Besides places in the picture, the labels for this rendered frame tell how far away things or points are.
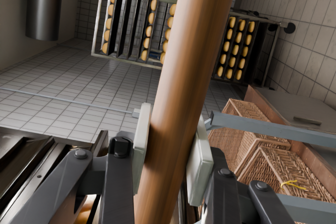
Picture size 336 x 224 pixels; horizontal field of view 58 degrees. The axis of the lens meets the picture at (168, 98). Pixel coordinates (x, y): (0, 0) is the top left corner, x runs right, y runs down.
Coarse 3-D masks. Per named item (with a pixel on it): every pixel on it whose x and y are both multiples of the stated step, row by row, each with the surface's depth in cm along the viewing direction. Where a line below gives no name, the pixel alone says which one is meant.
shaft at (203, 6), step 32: (192, 0) 16; (224, 0) 16; (192, 32) 16; (192, 64) 17; (160, 96) 18; (192, 96) 17; (160, 128) 18; (192, 128) 18; (160, 160) 19; (160, 192) 19
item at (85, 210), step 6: (102, 138) 171; (102, 144) 167; (96, 150) 158; (102, 150) 167; (96, 156) 152; (90, 198) 142; (84, 204) 131; (90, 204) 142; (84, 210) 131; (90, 210) 143; (78, 216) 122; (84, 216) 132; (78, 222) 122; (84, 222) 132
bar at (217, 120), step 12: (216, 120) 112; (228, 120) 112; (240, 120) 112; (252, 120) 114; (264, 132) 113; (276, 132) 113; (288, 132) 113; (300, 132) 113; (312, 132) 115; (324, 144) 115; (288, 204) 66; (300, 204) 67; (312, 204) 68; (324, 204) 69; (300, 216) 67; (312, 216) 67; (324, 216) 67
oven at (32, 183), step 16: (0, 128) 187; (64, 144) 185; (80, 144) 189; (48, 160) 166; (32, 176) 150; (16, 192) 137; (32, 192) 140; (16, 208) 129; (96, 208) 151; (192, 208) 153
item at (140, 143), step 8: (144, 104) 22; (144, 112) 20; (144, 120) 19; (136, 128) 18; (144, 128) 18; (136, 136) 17; (144, 136) 17; (136, 144) 16; (144, 144) 16; (136, 152) 16; (144, 152) 16; (136, 160) 16; (136, 168) 16; (136, 176) 16; (136, 184) 16; (136, 192) 17
